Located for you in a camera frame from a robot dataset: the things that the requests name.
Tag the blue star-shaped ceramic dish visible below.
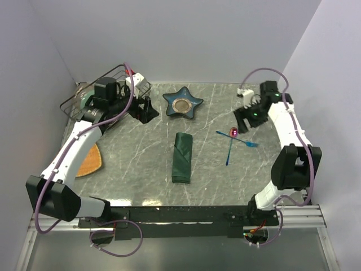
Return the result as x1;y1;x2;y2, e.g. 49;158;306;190
162;86;204;119

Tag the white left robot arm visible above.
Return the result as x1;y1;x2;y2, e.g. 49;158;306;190
25;73;159;227

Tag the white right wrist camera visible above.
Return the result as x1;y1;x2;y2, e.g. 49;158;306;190
237;89;254;108

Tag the dark green cloth napkin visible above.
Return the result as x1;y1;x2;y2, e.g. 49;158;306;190
171;132;193;184

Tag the iridescent rainbow metal spoon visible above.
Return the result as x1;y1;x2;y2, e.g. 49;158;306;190
226;127;238;166

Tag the blue metal fork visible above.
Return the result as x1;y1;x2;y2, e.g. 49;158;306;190
216;131;259;147

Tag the aluminium frame rail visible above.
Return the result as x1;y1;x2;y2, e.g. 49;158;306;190
281;205;327;228

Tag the orange woven fan-shaped mat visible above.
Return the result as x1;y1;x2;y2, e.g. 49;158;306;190
76;144;102;178

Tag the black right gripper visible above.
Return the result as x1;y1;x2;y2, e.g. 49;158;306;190
233;100;268;135

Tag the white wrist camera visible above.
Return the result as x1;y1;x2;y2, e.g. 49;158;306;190
237;89;254;108
132;73;151;98

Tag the green ceramic bowl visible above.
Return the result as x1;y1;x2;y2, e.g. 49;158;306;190
80;90;94;110

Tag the clear glass jar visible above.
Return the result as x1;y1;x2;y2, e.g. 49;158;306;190
74;82;90;99

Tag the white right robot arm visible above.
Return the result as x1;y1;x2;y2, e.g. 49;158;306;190
234;81;322;225

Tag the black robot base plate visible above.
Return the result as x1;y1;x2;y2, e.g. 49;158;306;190
78;206;279;241

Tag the black wire dish rack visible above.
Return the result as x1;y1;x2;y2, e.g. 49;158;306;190
59;64;152;120

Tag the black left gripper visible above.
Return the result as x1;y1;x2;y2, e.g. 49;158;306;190
109;85;159;124

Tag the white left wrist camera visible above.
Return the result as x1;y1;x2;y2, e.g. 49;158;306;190
132;73;151;98

